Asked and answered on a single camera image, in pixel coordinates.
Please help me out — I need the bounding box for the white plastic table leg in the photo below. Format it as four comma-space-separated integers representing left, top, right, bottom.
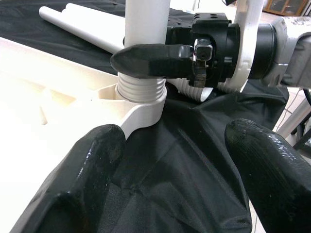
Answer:
60, 2, 126, 37
116, 0, 170, 102
38, 6, 214, 103

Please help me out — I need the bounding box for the brown wooden cabinet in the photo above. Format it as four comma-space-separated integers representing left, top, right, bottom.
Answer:
263, 0, 309, 17

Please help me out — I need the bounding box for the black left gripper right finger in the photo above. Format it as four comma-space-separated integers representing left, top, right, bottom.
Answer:
225, 118, 311, 233

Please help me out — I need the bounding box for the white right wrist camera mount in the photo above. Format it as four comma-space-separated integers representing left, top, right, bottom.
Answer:
216, 0, 264, 94

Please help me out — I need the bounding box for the white plastic table top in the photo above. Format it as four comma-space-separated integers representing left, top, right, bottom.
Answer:
0, 36, 168, 233

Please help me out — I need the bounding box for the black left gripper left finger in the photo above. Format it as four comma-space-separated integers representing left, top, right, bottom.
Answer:
8, 124, 127, 233

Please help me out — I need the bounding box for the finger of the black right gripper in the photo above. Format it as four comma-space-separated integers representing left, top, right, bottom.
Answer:
167, 25, 194, 46
110, 43, 195, 80

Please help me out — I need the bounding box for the black metal table leg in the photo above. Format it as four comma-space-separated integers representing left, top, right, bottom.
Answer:
294, 120, 311, 149

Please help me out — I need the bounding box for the black tablecloth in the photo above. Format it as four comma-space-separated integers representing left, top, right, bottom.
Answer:
0, 0, 299, 233

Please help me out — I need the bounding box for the white metal bar frame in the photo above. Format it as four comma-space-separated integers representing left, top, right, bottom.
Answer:
272, 96, 311, 146

